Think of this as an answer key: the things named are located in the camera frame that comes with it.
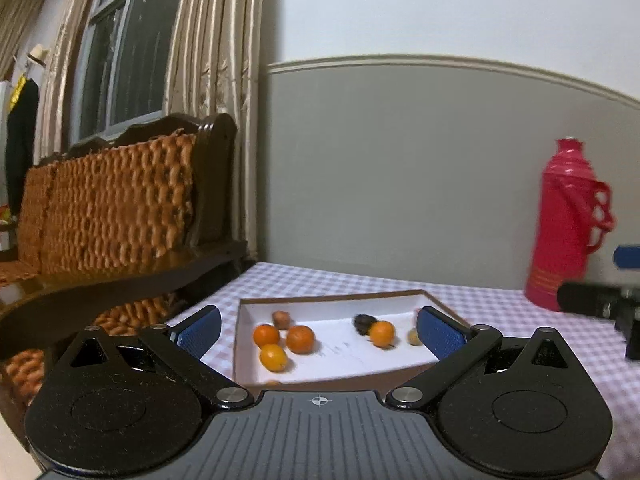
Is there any window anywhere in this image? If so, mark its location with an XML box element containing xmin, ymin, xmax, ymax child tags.
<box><xmin>70</xmin><ymin>0</ymin><xmax>193</xmax><ymax>143</ymax></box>

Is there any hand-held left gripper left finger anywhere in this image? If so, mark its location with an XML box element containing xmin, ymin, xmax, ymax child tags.
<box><xmin>52</xmin><ymin>305</ymin><xmax>255</xmax><ymax>409</ymax></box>

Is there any dark wooden sofa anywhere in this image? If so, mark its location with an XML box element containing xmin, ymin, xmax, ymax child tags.
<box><xmin>0</xmin><ymin>112</ymin><xmax>249</xmax><ymax>441</ymax></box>

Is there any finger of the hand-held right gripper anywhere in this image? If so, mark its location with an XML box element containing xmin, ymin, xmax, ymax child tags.
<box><xmin>614</xmin><ymin>244</ymin><xmax>640</xmax><ymax>271</ymax></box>
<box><xmin>556</xmin><ymin>282</ymin><xmax>606</xmax><ymax>317</ymax></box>

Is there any orange woven back cushion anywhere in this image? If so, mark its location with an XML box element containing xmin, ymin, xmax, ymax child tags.
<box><xmin>17</xmin><ymin>130</ymin><xmax>197</xmax><ymax>276</ymax></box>

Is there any orange woven seat cushion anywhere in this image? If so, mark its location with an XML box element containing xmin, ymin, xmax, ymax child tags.
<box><xmin>0</xmin><ymin>260</ymin><xmax>43</xmax><ymax>288</ymax></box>

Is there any red thermos flask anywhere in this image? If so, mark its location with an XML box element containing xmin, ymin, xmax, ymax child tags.
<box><xmin>524</xmin><ymin>137</ymin><xmax>617</xmax><ymax>312</ymax></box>

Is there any brown cardboard box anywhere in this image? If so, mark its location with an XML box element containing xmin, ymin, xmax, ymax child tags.
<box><xmin>232</xmin><ymin>289</ymin><xmax>472</xmax><ymax>396</ymax></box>

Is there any dark hanging coat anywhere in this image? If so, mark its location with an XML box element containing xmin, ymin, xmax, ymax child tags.
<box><xmin>5</xmin><ymin>79</ymin><xmax>41</xmax><ymax>206</ymax></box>

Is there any beige striped curtain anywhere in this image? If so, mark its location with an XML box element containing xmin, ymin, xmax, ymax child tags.
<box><xmin>165</xmin><ymin>0</ymin><xmax>267</xmax><ymax>261</ymax></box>
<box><xmin>0</xmin><ymin>0</ymin><xmax>48</xmax><ymax>83</ymax></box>

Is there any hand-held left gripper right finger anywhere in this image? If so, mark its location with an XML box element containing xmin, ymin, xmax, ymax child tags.
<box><xmin>386</xmin><ymin>306</ymin><xmax>590</xmax><ymax>409</ymax></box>

